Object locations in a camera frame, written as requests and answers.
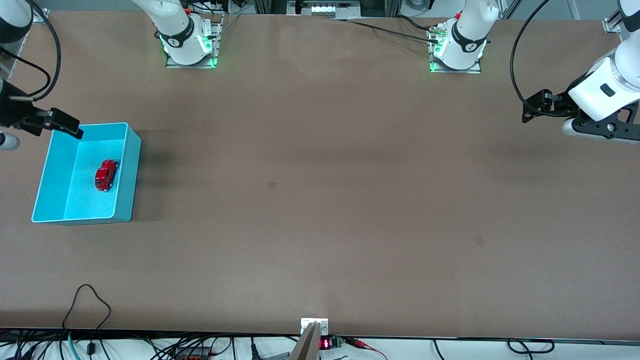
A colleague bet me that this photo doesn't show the red beetle toy car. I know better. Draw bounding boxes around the red beetle toy car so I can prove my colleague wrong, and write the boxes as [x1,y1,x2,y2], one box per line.
[94,159,120,192]

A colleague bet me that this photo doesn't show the blue plastic box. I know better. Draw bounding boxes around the blue plastic box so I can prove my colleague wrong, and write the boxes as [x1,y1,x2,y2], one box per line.
[31,122,142,226]

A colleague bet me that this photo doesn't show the orange power strip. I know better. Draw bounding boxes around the orange power strip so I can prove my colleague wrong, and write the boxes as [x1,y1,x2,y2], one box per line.
[174,348,213,360]

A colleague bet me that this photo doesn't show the red and black clip leads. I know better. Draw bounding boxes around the red and black clip leads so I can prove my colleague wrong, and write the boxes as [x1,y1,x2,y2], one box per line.
[344,337,388,360]

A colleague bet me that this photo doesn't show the white mounting plate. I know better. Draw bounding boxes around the white mounting plate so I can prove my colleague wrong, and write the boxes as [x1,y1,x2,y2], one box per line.
[300,318,329,336]

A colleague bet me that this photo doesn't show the short black right arm cable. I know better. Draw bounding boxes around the short black right arm cable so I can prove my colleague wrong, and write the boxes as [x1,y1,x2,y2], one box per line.
[0,45,52,96]

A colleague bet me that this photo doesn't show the long black right arm cable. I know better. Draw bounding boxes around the long black right arm cable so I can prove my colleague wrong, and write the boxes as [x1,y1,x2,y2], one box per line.
[30,0,62,98]

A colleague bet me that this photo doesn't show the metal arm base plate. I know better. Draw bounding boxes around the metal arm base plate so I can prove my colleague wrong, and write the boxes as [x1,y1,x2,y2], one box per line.
[165,14,223,69]
[429,24,483,75]

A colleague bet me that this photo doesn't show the thick black table cable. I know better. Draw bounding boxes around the thick black table cable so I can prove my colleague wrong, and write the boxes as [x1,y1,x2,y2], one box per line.
[397,14,436,33]

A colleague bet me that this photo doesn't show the thin black table cable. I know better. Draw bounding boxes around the thin black table cable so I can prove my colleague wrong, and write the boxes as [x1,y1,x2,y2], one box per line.
[327,17,441,45]

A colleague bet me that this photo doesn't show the black looped cable with block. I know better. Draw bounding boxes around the black looped cable with block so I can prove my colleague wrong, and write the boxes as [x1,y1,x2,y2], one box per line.
[62,284,112,357]

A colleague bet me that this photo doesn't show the aluminium frame with lit device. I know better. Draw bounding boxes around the aluminium frame with lit device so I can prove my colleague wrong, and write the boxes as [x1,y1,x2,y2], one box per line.
[287,0,362,20]

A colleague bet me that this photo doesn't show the black flat cable loop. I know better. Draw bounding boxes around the black flat cable loop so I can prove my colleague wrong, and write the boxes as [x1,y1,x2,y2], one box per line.
[506,338,556,355]

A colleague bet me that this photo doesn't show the grey metal camera beam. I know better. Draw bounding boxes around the grey metal camera beam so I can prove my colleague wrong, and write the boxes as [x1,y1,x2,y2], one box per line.
[289,321,321,360]

